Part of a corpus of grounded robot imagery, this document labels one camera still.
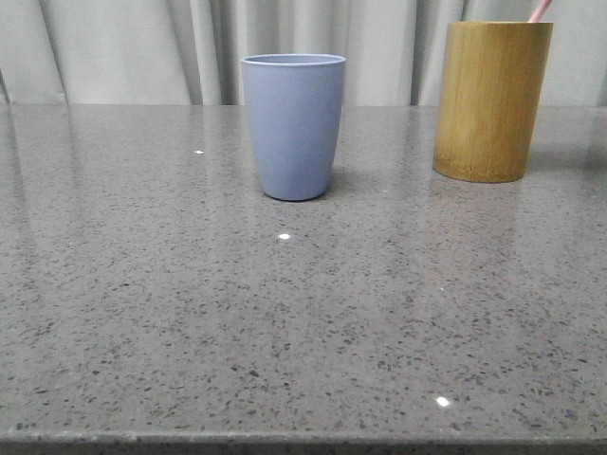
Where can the blue plastic cup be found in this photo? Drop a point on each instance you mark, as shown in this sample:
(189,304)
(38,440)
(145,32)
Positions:
(294,105)

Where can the pink chopstick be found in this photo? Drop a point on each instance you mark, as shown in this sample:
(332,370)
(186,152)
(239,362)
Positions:
(538,13)

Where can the bamboo cylindrical holder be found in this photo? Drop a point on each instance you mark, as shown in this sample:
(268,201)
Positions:
(492,80)

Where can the grey-white curtain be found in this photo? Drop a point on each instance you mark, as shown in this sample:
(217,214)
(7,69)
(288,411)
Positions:
(189,52)

